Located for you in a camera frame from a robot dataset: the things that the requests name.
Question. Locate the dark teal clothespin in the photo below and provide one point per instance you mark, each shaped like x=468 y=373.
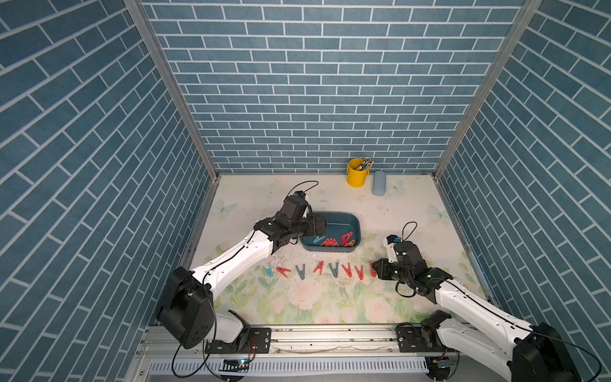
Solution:
x=334 y=267

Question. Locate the grey blue cylinder case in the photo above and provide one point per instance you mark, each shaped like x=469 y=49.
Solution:
x=379 y=183

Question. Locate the dark teal storage box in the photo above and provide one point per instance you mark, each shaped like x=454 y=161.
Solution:
x=341 y=226

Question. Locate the pens in yellow cup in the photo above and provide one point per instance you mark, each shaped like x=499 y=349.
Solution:
x=365 y=165

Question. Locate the aluminium front rail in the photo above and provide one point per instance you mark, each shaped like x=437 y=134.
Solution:
x=339 y=340

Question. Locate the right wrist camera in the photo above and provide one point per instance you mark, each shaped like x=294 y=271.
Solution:
x=389 y=243

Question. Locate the aluminium corner post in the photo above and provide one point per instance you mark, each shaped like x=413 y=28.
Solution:
x=523 y=18
x=143 y=25

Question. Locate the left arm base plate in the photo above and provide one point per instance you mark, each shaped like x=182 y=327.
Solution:
x=250 y=340

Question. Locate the red clothespin in box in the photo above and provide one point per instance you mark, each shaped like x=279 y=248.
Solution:
x=330 y=242

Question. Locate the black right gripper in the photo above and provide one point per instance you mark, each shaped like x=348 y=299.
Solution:
x=380 y=268

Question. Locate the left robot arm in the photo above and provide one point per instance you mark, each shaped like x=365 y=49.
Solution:
x=188 y=297

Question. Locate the aluminium corner post right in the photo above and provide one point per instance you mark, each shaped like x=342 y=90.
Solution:
x=523 y=18

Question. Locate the aluminium corner post left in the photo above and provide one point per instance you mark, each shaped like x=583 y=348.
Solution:
x=143 y=25

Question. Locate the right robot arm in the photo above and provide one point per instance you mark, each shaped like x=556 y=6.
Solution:
x=513 y=348

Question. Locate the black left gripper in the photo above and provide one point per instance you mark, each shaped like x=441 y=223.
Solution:
x=321 y=228

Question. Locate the yellow pen cup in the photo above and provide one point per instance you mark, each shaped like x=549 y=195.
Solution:
x=356 y=173

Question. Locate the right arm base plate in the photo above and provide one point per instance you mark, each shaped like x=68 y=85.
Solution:
x=416 y=339

